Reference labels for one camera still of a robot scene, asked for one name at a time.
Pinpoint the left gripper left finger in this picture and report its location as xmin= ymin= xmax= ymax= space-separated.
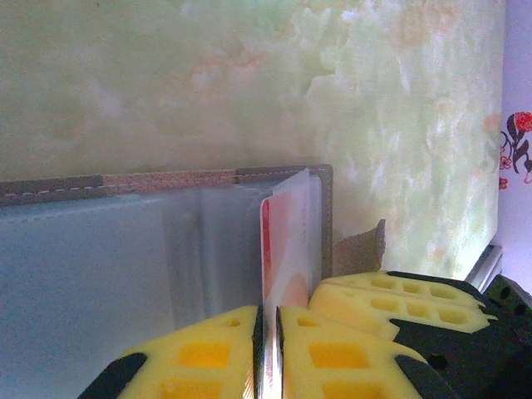
xmin=78 ymin=305 xmax=265 ymax=399

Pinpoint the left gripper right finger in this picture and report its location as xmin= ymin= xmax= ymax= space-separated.
xmin=276 ymin=305 xmax=458 ymax=399

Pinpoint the red and white credit card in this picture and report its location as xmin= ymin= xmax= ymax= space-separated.
xmin=259 ymin=191 xmax=313 ymax=399

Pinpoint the grey card holder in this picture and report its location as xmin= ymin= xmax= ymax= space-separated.
xmin=0 ymin=163 xmax=387 ymax=399

